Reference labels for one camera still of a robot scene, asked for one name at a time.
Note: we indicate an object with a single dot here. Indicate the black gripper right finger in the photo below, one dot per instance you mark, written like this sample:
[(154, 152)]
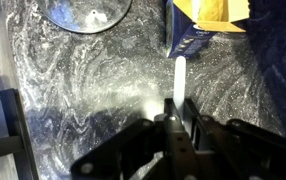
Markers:
[(236, 150)]

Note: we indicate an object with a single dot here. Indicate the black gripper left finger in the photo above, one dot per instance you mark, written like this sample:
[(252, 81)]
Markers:
[(139, 150)]

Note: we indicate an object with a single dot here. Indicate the white plastic spoon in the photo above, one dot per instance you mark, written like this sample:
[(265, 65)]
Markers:
[(179, 80)]

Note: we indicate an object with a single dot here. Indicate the blue pasta box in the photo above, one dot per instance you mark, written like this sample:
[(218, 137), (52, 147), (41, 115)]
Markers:
[(183, 36)]

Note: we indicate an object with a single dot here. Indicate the round glass pot lid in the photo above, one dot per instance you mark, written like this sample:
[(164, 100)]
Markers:
[(83, 15)]

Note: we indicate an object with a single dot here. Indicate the black metal frame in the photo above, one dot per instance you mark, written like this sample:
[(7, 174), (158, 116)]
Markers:
[(16, 133)]

